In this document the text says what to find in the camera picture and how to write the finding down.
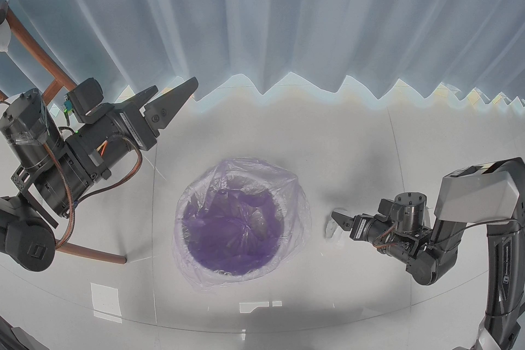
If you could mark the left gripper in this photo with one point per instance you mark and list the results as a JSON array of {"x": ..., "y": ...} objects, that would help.
[{"x": 102, "y": 143}]

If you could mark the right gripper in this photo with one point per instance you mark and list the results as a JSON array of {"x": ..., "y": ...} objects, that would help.
[{"x": 371, "y": 231}]

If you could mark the white paper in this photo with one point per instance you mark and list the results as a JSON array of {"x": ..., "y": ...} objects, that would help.
[{"x": 333, "y": 231}]

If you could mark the purple plastic bag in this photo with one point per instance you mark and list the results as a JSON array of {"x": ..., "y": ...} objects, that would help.
[{"x": 233, "y": 229}]

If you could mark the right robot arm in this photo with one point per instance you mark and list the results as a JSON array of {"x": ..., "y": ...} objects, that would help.
[{"x": 471, "y": 192}]

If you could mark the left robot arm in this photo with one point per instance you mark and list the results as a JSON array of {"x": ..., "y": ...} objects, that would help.
[{"x": 24, "y": 127}]

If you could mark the white trash bin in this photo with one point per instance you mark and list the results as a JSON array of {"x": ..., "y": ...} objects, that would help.
[{"x": 262, "y": 185}]

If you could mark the white padded wooden chair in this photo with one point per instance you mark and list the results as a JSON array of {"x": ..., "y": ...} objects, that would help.
[{"x": 94, "y": 254}]

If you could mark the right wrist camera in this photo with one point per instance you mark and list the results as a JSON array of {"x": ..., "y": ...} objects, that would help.
[{"x": 387, "y": 208}]

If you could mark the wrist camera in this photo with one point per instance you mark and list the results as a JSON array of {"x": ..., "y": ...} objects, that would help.
[
  {"x": 88, "y": 94},
  {"x": 387, "y": 208}
]

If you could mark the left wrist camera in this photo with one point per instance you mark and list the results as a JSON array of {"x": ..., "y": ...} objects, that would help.
[{"x": 88, "y": 94}]

